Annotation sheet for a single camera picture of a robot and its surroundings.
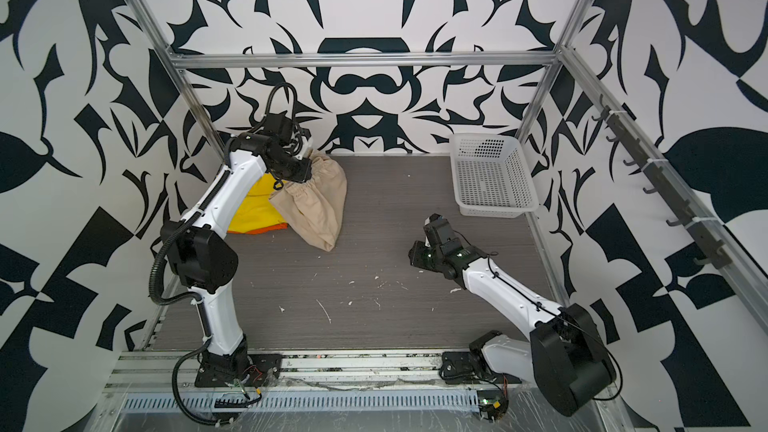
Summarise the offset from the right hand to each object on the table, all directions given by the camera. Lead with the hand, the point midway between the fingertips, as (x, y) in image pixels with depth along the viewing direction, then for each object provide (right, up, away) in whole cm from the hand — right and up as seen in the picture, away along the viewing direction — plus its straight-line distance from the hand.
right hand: (413, 251), depth 85 cm
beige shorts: (-29, +11, +3) cm, 31 cm away
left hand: (-30, +24, +2) cm, 38 cm away
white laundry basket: (+32, +22, +29) cm, 49 cm away
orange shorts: (-42, +6, +12) cm, 44 cm away
